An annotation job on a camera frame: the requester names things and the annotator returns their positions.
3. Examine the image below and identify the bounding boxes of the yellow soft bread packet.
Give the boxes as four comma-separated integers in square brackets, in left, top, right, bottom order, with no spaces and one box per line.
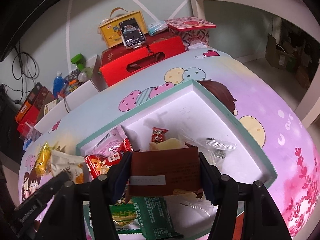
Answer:
[34,142,51,177]

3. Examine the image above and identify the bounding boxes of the white rice cracker packet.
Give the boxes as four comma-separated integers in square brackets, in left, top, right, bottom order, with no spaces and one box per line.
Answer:
[50,150,85,184]

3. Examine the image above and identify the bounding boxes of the green small cake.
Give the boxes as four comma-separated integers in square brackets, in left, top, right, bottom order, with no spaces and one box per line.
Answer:
[110,197,142,235]

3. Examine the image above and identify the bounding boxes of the red waffle biscuit packet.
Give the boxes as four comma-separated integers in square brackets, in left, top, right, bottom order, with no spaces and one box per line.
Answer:
[85,139,132,179]

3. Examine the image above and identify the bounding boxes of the clear white bun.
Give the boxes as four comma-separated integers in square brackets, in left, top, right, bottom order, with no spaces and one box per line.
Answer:
[175,127,238,218]

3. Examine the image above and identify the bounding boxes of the pink snack packet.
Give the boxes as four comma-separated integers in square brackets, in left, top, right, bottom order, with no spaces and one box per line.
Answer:
[88,125,127,157]

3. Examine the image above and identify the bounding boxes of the green snack packet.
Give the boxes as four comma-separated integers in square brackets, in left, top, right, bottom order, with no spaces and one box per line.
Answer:
[132,197,184,240]

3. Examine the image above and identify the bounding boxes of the dark red snack packet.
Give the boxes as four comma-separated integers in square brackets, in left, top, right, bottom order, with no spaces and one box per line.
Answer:
[125,147,201,202]

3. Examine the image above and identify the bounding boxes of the yellow jelly cup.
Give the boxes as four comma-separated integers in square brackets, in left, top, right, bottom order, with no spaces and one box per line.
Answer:
[149,138,187,151]

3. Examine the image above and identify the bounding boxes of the small red candy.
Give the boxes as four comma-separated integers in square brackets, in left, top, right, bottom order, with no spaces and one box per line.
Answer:
[151,127,169,144]

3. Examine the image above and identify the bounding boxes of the blue tissue pack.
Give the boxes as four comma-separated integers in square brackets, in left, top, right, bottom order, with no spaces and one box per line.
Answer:
[23,138,33,151]

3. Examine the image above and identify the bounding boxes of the clear acrylic box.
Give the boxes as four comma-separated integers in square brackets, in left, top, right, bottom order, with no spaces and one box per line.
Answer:
[21,122,42,141]

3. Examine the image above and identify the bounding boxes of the red box on left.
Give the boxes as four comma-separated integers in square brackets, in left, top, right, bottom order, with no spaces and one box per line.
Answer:
[17,86,49,135]

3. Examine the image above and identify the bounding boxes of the white card box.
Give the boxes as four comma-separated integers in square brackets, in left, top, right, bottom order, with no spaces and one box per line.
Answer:
[44,99,57,115]

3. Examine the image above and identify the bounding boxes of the orange flat box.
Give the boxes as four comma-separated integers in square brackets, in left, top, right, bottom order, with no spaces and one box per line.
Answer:
[15,81,43,124]

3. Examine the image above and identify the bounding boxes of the cartoon couple printed tablecloth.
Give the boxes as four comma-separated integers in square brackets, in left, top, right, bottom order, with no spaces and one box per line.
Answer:
[18,48,319,237]

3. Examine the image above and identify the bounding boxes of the blue bead bottle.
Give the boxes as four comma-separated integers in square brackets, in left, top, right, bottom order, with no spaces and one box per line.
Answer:
[53,72,65,99]

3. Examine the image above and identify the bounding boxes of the colourful toy pile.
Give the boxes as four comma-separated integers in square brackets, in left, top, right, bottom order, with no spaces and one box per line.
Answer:
[59,69,81,98]

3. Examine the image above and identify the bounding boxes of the white cardboard box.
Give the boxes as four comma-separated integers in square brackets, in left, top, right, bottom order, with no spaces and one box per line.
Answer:
[34,55,106,134]

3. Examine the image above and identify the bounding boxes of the white tray with teal rim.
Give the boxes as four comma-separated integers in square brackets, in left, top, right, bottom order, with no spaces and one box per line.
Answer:
[76,80,278,188]

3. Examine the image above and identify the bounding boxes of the clear round bottle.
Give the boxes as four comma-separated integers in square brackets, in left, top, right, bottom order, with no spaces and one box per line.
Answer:
[78,67,93,83]

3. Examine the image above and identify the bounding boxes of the green dumbbell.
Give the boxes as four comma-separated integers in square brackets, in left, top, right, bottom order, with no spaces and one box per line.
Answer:
[71,53,85,71]

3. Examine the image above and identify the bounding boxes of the large red gift box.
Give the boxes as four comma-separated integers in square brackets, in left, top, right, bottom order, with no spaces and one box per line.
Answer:
[100,31,185,87]

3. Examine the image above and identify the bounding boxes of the brown cardboard box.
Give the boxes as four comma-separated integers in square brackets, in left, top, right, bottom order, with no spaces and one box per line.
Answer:
[265,34,301,73]

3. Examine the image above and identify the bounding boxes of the black smartphone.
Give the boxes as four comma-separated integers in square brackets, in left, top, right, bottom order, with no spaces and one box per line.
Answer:
[119,17,146,49]

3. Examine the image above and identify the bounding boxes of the black cables on wall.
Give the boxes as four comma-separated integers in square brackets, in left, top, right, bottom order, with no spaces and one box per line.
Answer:
[0,45,40,106]

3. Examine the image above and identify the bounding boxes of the yellow gift box with handle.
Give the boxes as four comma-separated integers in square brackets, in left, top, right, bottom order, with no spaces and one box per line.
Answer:
[98,7,148,48]

